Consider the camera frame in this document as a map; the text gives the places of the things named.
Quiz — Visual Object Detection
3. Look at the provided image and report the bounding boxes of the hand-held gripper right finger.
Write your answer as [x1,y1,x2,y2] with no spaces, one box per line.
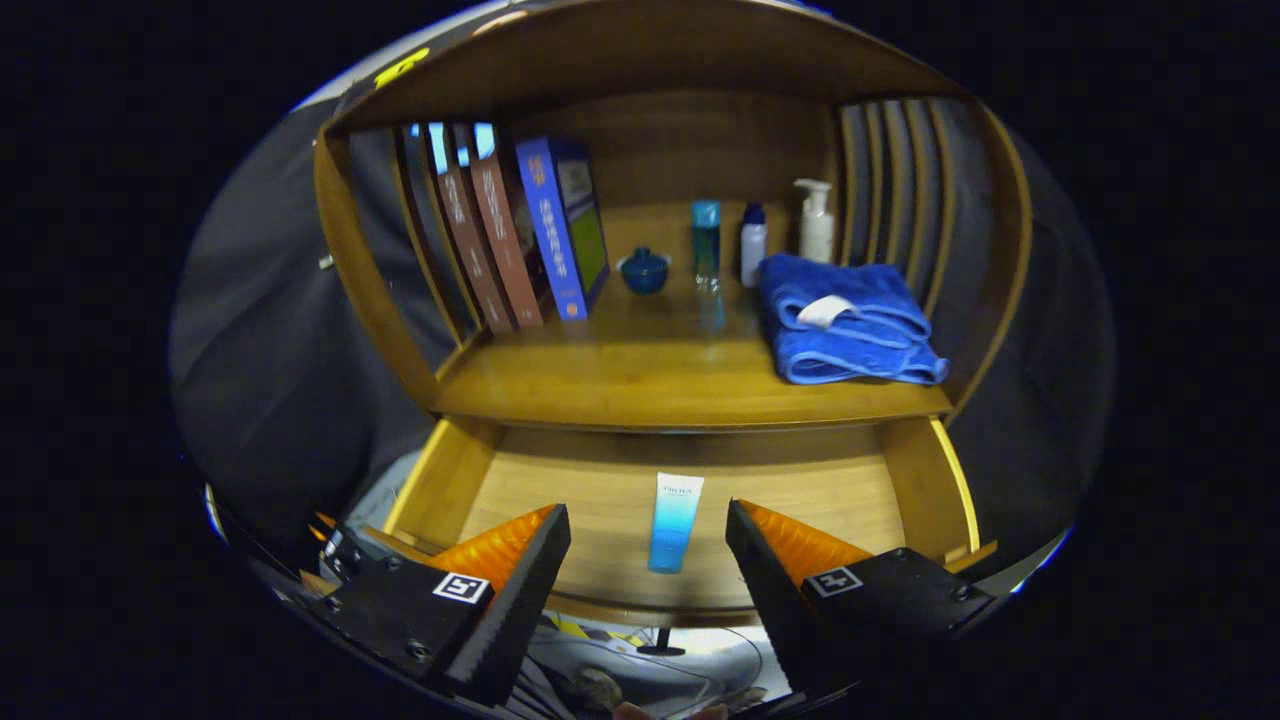
[725,499,998,703]

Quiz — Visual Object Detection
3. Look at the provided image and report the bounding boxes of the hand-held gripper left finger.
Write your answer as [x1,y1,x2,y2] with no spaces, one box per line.
[315,503,573,708]

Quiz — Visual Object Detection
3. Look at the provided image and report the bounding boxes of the blue and white tube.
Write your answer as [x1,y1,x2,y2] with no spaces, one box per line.
[647,472,705,575]

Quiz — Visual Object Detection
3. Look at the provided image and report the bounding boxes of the wooden drawer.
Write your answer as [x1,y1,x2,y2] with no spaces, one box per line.
[383,415,999,629]

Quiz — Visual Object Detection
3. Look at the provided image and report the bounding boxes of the wooden countertop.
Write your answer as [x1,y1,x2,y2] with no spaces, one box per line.
[437,290,953,431]

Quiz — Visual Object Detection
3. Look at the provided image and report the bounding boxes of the wooden cabinet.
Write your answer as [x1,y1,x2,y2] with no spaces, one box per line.
[313,0,1033,631]

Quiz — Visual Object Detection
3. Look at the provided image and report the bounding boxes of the person's grey trousers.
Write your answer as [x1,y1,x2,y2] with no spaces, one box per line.
[515,612,796,719]

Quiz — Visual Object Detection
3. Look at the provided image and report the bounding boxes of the dark floor equipment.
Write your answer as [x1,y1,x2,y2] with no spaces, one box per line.
[310,512,363,583]

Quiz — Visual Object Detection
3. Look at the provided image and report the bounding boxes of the folded blue towel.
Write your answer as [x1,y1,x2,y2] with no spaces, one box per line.
[757,253,951,386]

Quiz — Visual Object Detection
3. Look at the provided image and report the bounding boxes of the small blue lidded bowl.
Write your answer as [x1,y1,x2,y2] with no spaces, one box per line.
[617,246,672,296]

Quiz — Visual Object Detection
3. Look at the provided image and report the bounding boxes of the white bottle with blue cap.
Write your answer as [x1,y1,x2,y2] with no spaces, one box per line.
[740,203,768,289]

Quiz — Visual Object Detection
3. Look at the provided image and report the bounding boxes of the black backdrop cloth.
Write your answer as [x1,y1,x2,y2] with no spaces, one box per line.
[168,40,1116,566]

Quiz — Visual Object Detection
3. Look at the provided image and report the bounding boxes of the brown book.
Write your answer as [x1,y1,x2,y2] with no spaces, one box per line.
[437,122,516,336]
[468,122,546,329]

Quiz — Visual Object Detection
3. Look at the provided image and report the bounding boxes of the teal bottle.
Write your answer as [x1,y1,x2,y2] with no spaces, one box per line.
[691,199,723,296]

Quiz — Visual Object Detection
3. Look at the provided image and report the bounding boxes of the blue book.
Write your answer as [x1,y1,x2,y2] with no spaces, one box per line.
[514,137,611,322]

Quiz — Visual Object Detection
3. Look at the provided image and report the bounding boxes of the white pump bottle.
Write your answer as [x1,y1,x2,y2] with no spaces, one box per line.
[793,178,835,265]

